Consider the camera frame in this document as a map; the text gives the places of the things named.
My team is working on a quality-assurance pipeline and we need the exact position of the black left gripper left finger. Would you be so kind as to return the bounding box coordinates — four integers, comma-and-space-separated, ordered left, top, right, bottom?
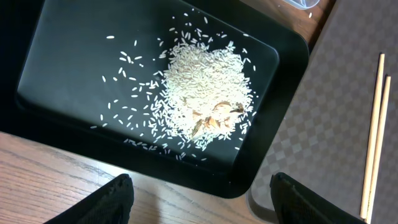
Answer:
45, 174, 134, 224

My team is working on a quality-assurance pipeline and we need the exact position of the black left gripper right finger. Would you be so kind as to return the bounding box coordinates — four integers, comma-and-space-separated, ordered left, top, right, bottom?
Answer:
270, 172, 365, 224

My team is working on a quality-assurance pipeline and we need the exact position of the pile of rice grains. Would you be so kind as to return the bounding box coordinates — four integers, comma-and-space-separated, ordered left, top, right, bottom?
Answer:
90, 11, 259, 162

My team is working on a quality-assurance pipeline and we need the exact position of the wooden chopstick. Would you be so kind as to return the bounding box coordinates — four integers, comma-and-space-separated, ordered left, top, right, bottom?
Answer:
360, 53, 385, 221
366, 75, 391, 224

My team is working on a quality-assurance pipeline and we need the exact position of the clear plastic waste bin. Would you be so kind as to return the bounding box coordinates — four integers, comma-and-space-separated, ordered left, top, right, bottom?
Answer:
284, 0, 320, 10

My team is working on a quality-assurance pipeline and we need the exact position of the brown plastic serving tray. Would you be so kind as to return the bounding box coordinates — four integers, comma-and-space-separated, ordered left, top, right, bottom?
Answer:
247, 0, 397, 223

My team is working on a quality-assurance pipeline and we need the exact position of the black plastic tray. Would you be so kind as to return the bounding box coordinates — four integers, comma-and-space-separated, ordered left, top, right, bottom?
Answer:
1, 1, 309, 198

